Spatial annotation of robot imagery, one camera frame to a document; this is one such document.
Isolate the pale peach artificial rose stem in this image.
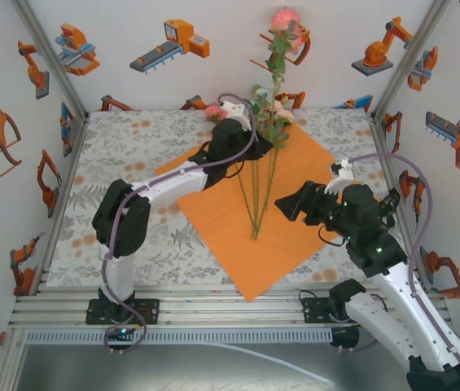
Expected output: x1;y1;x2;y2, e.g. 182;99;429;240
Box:
253;101;296;239

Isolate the light blue artificial flower stem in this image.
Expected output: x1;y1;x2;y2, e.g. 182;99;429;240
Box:
251;83;274;239

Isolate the orange wrapping paper sheet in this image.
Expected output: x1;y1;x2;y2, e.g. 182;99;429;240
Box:
155;121;339;303

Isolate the coral artificial rose stem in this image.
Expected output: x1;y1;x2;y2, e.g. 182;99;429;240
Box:
253;7;311;241

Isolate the small black mounting block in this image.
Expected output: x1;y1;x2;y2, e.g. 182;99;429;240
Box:
330;327;361;348

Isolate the floral print tablecloth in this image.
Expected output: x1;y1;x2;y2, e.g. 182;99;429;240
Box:
44;108;418;288

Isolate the small circuit board green light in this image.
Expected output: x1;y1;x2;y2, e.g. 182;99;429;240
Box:
104;324;138;340

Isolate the aluminium frame side rail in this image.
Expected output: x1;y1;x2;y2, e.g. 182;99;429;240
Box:
29;113;90;297
369;113;432;294

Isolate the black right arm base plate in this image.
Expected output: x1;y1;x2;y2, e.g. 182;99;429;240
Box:
302;296;361;326

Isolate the aluminium frame table rail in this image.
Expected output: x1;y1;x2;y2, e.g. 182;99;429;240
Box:
7;284;453;332

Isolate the white slotted cable duct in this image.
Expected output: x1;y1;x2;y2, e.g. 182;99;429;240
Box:
24;328;334;345

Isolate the aluminium frame corner post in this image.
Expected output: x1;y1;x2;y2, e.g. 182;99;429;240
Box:
370;0;457;121
9;0;90;121

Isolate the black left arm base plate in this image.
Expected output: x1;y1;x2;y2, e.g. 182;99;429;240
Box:
85;298;160;326

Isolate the aluminium frame leg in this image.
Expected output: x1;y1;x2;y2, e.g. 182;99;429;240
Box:
0;328;27;391

